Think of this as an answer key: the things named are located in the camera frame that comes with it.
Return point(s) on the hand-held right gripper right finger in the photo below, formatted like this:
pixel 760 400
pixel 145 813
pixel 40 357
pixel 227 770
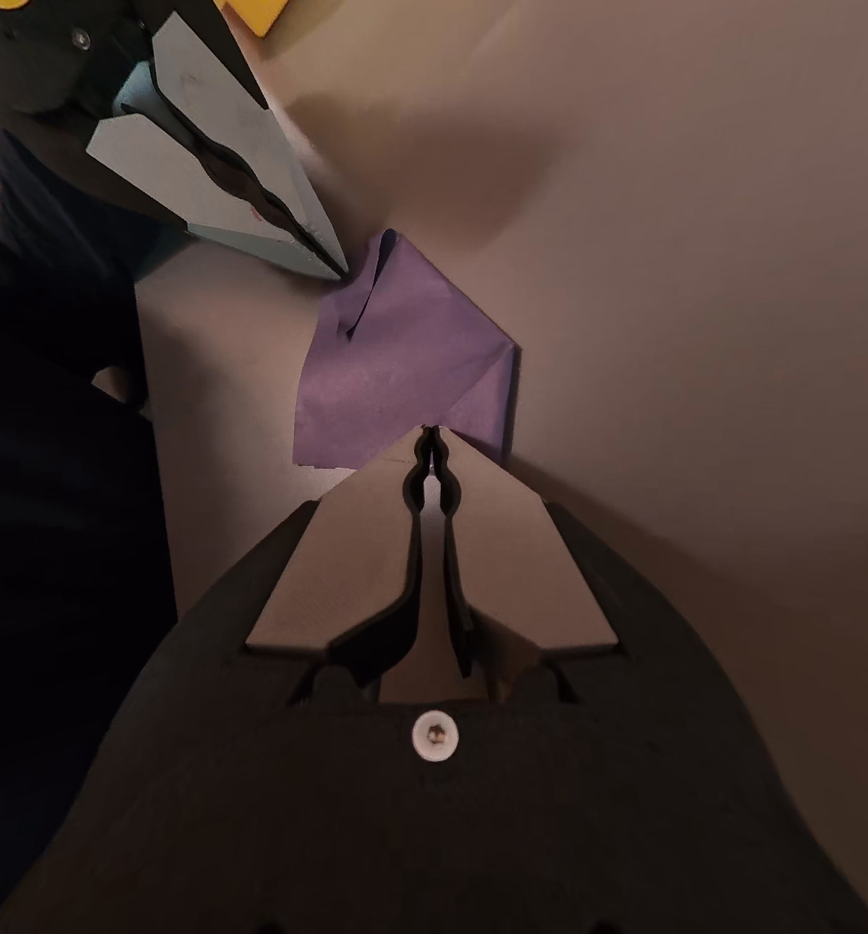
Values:
pixel 521 569

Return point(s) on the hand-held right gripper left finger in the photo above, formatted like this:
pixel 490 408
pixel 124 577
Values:
pixel 346 562

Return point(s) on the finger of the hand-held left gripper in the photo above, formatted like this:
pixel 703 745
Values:
pixel 149 168
pixel 215 95

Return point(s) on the purple paper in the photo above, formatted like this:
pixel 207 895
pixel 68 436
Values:
pixel 405 350

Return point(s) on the yellow paper sheet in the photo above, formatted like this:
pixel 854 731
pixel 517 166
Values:
pixel 259 14

